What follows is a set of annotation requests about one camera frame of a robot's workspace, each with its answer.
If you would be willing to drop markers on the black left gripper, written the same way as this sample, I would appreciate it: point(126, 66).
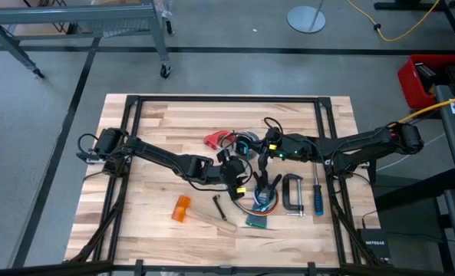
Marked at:
point(233, 171)

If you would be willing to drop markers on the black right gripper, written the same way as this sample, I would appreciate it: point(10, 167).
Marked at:
point(294, 147)

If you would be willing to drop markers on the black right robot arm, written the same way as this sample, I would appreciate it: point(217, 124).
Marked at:
point(365, 143)

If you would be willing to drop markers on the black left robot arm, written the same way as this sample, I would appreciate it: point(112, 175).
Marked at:
point(162, 155)

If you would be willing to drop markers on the small black hex key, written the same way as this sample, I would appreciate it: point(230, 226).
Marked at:
point(219, 207)

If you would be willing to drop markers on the black spring clamp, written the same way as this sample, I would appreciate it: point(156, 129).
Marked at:
point(265, 189)

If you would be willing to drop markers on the red plastic tape dispenser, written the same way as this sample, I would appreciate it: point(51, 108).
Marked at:
point(213, 140)

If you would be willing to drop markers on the black C-clamp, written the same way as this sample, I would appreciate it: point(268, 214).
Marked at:
point(285, 191)

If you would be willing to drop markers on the dark flat pouch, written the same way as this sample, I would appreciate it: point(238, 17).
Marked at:
point(258, 218)

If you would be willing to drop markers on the green circuit board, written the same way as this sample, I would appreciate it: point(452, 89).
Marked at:
point(254, 226)

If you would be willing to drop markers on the orange-headed wooden mallet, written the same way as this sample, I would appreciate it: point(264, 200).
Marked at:
point(181, 209)

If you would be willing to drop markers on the blue and black screwdriver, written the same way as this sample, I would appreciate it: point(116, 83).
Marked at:
point(318, 199)

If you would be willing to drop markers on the red plastic bin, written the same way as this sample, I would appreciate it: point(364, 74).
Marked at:
point(409, 82)

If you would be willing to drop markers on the black standing desk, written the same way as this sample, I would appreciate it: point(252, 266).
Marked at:
point(403, 5)

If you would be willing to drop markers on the grey metal wheeled cart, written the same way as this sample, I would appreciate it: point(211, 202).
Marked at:
point(70, 13)

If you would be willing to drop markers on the black Netgear network switch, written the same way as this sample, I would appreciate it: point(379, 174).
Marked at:
point(373, 249)

